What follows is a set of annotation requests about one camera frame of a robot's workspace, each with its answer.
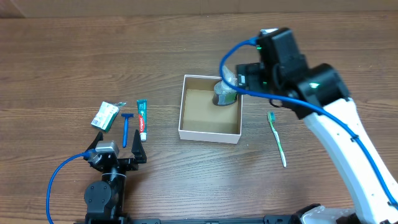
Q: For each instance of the clear soap pump bottle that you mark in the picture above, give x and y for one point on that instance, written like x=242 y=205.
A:
x=224 y=95

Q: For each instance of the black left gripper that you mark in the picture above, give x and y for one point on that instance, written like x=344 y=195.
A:
x=123 y=163

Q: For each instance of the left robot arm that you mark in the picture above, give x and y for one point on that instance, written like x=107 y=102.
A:
x=105 y=198

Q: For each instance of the white green soap packet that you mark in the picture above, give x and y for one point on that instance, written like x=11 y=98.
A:
x=106 y=114

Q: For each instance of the Colgate toothpaste tube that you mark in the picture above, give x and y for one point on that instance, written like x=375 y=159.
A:
x=142 y=117

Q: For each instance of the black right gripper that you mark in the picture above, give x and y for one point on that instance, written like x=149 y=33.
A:
x=247 y=76

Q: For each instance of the green white toothbrush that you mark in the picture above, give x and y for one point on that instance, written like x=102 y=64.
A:
x=271 y=120

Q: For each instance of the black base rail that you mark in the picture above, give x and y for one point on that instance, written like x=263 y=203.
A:
x=267 y=219

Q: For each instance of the white cardboard box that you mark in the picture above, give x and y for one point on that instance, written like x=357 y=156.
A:
x=201 y=120

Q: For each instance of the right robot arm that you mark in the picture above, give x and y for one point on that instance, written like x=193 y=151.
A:
x=319 y=97

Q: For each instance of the blue disposable razor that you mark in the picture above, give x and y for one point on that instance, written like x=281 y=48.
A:
x=126 y=117

